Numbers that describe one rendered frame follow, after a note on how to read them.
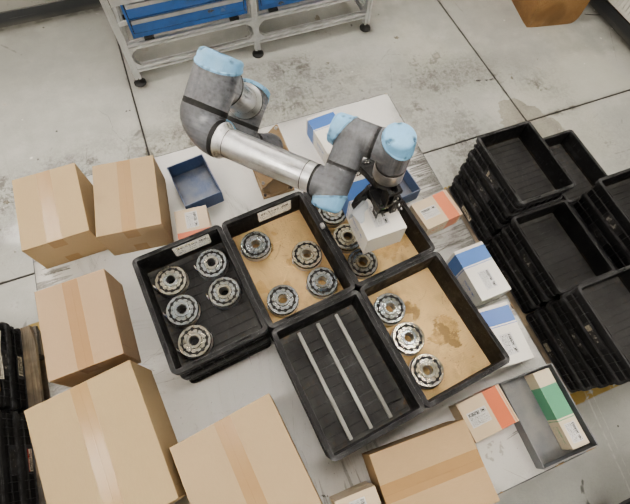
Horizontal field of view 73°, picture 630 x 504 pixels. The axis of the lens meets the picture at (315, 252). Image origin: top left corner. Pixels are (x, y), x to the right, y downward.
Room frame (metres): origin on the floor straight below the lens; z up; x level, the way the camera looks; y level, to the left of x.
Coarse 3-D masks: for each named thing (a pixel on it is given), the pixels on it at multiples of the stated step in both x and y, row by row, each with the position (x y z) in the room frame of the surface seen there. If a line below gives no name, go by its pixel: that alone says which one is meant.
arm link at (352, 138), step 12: (336, 120) 0.65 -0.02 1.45; (348, 120) 0.65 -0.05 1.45; (360, 120) 0.66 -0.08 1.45; (336, 132) 0.63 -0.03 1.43; (348, 132) 0.62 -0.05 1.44; (360, 132) 0.62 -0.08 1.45; (372, 132) 0.62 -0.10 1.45; (336, 144) 0.61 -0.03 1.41; (348, 144) 0.60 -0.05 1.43; (360, 144) 0.60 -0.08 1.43; (372, 144) 0.60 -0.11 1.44; (336, 156) 0.58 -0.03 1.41; (348, 156) 0.58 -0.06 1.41; (360, 156) 0.59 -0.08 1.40
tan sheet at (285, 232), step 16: (272, 224) 0.70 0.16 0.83; (288, 224) 0.71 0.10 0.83; (304, 224) 0.71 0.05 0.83; (240, 240) 0.63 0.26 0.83; (272, 240) 0.64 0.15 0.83; (288, 240) 0.64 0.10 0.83; (304, 240) 0.65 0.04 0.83; (272, 256) 0.58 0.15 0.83; (288, 256) 0.58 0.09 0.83; (304, 256) 0.59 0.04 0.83; (256, 272) 0.52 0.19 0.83; (272, 272) 0.52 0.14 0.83; (288, 272) 0.52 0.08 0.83; (304, 272) 0.53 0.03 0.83; (256, 288) 0.46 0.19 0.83; (304, 288) 0.47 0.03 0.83; (304, 304) 0.42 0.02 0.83; (272, 320) 0.35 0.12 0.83
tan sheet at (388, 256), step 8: (408, 240) 0.68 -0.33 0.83; (384, 248) 0.64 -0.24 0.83; (392, 248) 0.65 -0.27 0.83; (400, 248) 0.65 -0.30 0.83; (408, 248) 0.65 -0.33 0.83; (376, 256) 0.61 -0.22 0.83; (384, 256) 0.61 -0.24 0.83; (392, 256) 0.61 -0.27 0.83; (400, 256) 0.62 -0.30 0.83; (408, 256) 0.62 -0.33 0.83; (384, 264) 0.58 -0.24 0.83; (392, 264) 0.58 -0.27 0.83; (376, 272) 0.55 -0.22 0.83; (360, 280) 0.52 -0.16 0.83
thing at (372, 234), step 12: (360, 180) 0.71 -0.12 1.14; (348, 204) 0.63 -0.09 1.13; (372, 216) 0.59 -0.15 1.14; (384, 216) 0.59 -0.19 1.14; (396, 216) 0.60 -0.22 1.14; (360, 228) 0.56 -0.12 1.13; (372, 228) 0.55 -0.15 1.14; (384, 228) 0.56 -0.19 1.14; (396, 228) 0.56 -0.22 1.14; (360, 240) 0.54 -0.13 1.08; (372, 240) 0.52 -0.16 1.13; (384, 240) 0.54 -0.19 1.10; (396, 240) 0.56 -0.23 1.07
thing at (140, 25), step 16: (144, 0) 2.22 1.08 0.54; (160, 0) 2.24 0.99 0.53; (176, 0) 2.29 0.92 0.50; (192, 0) 2.33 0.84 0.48; (208, 0) 2.37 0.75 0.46; (224, 0) 2.41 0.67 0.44; (240, 0) 2.44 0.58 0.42; (128, 16) 2.17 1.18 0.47; (144, 16) 2.21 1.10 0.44; (160, 16) 2.23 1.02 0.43; (176, 16) 2.28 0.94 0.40; (192, 16) 2.32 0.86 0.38; (208, 16) 2.36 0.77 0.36; (224, 16) 2.41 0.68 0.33; (144, 32) 2.19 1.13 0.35; (160, 32) 2.23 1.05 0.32
